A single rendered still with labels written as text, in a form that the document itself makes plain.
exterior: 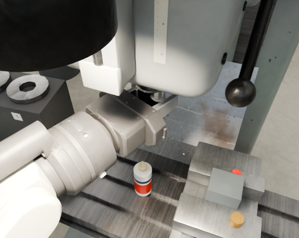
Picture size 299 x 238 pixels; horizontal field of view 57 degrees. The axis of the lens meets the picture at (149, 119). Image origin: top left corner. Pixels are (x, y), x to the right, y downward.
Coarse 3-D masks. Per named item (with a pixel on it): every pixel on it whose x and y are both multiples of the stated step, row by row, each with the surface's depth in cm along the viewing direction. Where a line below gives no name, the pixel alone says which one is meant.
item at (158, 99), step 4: (136, 92) 41; (136, 96) 42; (140, 96) 41; (144, 96) 40; (160, 96) 40; (164, 96) 41; (144, 100) 41; (148, 100) 40; (152, 100) 40; (156, 100) 40; (160, 100) 41; (148, 104) 41; (152, 104) 41
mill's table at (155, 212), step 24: (120, 168) 69; (168, 168) 69; (96, 192) 65; (120, 192) 65; (168, 192) 65; (264, 192) 65; (72, 216) 61; (96, 216) 61; (120, 216) 61; (144, 216) 61; (168, 216) 61; (264, 216) 61; (288, 216) 62
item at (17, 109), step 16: (0, 80) 62; (16, 80) 62; (32, 80) 62; (48, 80) 64; (64, 80) 64; (0, 96) 60; (16, 96) 58; (32, 96) 58; (48, 96) 60; (64, 96) 65; (0, 112) 60; (16, 112) 58; (32, 112) 57; (48, 112) 60; (64, 112) 67; (0, 128) 64; (16, 128) 63; (48, 128) 61
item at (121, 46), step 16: (128, 0) 22; (128, 16) 23; (128, 32) 24; (112, 48) 23; (128, 48) 25; (80, 64) 25; (96, 64) 24; (112, 64) 24; (128, 64) 26; (96, 80) 26; (112, 80) 25; (128, 80) 27
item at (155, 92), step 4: (136, 88) 40; (140, 88) 40; (144, 88) 40; (148, 88) 40; (140, 92) 40; (144, 92) 39; (148, 92) 39; (152, 92) 39; (156, 92) 39; (160, 92) 40; (164, 92) 41; (148, 96) 40; (152, 96) 40; (156, 96) 40
